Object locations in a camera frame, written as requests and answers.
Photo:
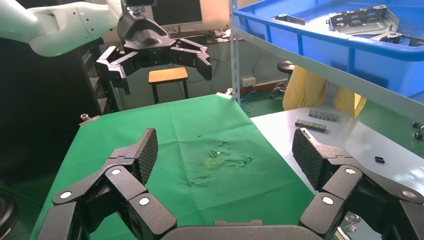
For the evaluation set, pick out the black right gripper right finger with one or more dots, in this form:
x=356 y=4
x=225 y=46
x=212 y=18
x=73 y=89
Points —
x=344 y=185

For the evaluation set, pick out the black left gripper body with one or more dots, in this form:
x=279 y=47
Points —
x=145 y=43

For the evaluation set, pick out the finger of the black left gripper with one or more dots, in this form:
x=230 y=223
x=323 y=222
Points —
x=114 y=68
x=195 y=56

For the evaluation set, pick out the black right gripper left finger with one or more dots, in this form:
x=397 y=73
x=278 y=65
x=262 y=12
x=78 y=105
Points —
x=126 y=185

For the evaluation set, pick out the grey sheet metal bracket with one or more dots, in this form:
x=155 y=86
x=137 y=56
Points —
x=362 y=21

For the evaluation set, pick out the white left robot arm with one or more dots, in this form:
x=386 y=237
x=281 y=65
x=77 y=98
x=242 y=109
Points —
x=66 y=23

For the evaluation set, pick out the black rack device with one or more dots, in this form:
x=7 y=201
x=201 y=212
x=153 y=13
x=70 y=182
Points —
x=198 y=35

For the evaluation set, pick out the wooden top stool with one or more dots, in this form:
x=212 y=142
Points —
x=167 y=75

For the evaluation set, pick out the shiny metal clamp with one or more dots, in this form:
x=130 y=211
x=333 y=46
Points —
x=350 y=221

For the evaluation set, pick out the small black plastic part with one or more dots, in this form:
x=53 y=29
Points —
x=379 y=160

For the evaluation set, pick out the black computer monitor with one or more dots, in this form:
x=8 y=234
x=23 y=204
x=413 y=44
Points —
x=177 y=11

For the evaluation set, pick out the white table corner clip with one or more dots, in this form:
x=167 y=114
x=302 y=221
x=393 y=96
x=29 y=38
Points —
x=225 y=94

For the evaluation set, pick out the metal table clamp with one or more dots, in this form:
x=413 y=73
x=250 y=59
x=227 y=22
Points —
x=86 y=118

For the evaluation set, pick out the grey connector strip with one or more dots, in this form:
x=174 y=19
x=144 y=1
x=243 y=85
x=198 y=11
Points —
x=310 y=125
x=324 y=115

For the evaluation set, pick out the green table cloth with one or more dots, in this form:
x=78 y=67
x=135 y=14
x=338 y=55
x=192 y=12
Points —
x=185 y=132

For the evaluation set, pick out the black server rack cabinet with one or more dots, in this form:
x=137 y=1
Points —
x=39 y=109

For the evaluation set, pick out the small black knob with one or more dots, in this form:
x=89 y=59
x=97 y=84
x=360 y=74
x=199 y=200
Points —
x=415 y=125
x=418 y=135

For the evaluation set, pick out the black round swivel stool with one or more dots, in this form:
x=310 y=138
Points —
x=286 y=67

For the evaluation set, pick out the yellow cloth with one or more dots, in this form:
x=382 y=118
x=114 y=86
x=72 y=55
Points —
x=304 y=89

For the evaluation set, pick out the blue plastic bin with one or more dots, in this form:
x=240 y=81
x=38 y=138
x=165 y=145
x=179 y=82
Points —
x=318 y=49

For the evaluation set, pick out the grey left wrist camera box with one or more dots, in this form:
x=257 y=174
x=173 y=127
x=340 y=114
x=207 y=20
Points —
x=139 y=4

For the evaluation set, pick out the white wall socket box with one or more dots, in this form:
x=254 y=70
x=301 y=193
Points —
x=248 y=82

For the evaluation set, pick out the dark metal bracket part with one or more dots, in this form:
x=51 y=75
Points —
x=290 y=19

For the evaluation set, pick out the metal bracket with round hole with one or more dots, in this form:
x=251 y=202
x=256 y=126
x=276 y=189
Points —
x=391 y=35

